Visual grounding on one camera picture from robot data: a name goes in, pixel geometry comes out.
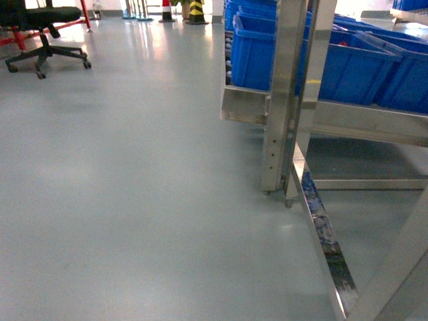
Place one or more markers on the blue plastic bin right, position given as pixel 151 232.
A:
pixel 370 65

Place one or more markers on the stainless steel rack frame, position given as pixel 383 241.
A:
pixel 290 112

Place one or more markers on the blue plastic bin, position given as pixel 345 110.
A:
pixel 254 26
pixel 370 65

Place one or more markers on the red white traffic cone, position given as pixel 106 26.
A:
pixel 166 16

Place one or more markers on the black yellow traffic cone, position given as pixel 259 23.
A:
pixel 196 13

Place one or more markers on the black office chair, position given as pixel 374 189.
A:
pixel 16 13

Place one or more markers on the steel barrier posts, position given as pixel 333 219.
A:
pixel 135 10

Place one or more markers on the blue plastic bin left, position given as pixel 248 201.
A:
pixel 254 26

